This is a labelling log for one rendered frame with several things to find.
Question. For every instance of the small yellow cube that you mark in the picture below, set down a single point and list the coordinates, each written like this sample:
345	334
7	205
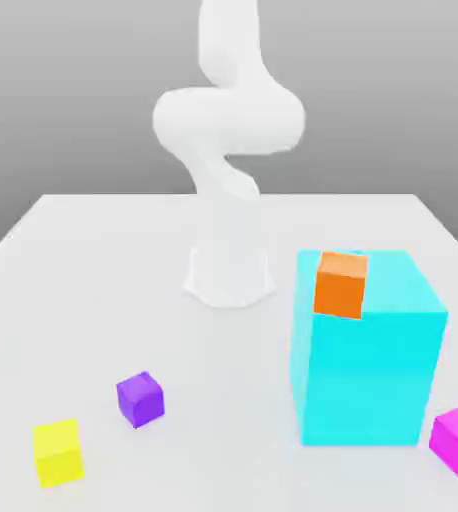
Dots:
58	454

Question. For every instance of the small purple cube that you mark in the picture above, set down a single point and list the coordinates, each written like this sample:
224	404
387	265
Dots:
140	400

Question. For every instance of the small orange cube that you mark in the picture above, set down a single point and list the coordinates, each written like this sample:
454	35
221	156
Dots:
339	294

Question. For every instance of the large cyan box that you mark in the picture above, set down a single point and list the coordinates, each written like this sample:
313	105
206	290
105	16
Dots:
373	372

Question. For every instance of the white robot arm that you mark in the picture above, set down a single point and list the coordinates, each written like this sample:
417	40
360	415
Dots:
229	120

